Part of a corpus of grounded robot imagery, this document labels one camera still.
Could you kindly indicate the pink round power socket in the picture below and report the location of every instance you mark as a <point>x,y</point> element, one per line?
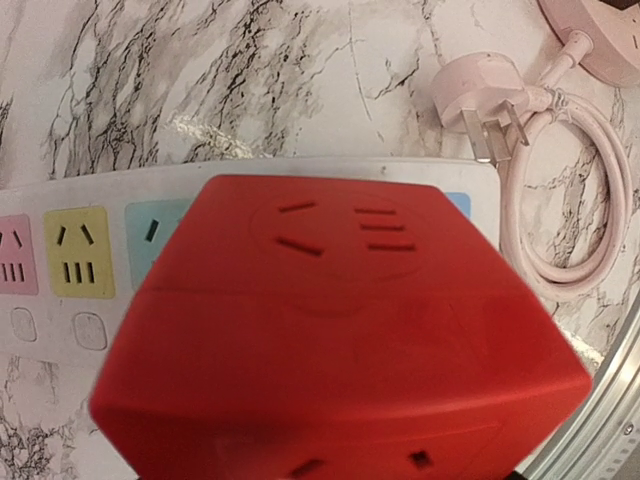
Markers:
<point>612,28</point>

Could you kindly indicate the red cube socket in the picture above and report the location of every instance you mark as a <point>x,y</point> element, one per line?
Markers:
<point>315,328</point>

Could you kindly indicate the white multicolour power strip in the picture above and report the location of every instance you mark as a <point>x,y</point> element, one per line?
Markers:
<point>74,251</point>

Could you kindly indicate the aluminium front rail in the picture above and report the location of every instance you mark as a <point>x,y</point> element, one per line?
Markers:
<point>604,432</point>

